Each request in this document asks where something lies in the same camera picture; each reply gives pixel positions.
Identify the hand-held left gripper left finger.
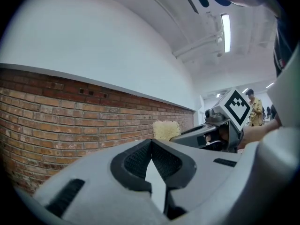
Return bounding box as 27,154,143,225
32,138,170,225

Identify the yellow sponge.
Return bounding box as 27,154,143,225
152,120,181,141

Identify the person's black shirt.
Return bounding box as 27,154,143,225
272,15,300,77

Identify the person's right hand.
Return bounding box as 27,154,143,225
203,127,231,146

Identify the long ceiling light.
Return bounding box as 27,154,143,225
219,12,232,54

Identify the white ceiling pipe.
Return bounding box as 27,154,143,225
172,31,224,58

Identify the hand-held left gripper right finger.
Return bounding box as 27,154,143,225
150,138,246,220

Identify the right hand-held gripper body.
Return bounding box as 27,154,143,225
204,87,253,154

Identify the person's right forearm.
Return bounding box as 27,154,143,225
240,119,282,150

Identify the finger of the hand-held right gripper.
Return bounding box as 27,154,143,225
169,124,220,150
181,123,207,135

